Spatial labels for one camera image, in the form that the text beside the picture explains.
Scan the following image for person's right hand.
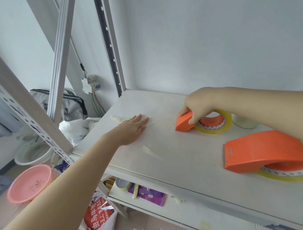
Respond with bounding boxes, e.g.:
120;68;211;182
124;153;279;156
178;87;222;125

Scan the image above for person's left hand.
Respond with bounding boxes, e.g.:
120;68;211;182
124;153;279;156
107;113;150;146

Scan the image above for orange tape dispenser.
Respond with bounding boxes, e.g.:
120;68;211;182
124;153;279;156
175;110;225;132
223;130;303;173

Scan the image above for yellow tape roll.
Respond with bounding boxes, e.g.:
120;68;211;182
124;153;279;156
257;166;303;182
194;109;232;135

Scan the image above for person's right forearm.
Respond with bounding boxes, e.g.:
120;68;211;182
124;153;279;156
217;86;303;141

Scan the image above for person's left forearm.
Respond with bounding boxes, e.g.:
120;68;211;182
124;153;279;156
4;132;119;230

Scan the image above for brown wooden crate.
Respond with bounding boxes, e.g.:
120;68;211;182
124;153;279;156
105;176;117;191

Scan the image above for white circuit breaker box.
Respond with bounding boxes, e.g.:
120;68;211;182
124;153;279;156
81;75;101;94

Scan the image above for grey bag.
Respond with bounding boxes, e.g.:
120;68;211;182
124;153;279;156
29;89;88;123

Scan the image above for purple plastic bag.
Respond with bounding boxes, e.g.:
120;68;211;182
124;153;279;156
128;185;165;207

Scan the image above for blue packet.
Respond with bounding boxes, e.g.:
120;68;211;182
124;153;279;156
56;162;70;173

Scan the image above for white red-printed plastic bag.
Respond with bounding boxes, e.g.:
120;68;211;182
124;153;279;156
84;192;118;230

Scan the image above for white plastic basin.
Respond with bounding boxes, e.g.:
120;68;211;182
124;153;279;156
14;140;54;166

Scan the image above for pink plastic basin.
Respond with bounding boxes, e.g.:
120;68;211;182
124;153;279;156
6;165;52;204

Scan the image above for pack of water bottles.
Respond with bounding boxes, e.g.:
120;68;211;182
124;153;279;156
0;175;13;195

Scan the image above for coloured electric wires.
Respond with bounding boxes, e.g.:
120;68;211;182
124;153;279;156
91;92;106;117

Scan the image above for white and dark shelf post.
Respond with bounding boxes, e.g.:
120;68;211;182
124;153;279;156
93;0;126;98

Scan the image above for white aluminium rail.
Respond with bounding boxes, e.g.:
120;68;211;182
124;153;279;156
47;0;76;124

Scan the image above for white perforated shelf post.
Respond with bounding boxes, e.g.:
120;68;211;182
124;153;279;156
0;57;129;218

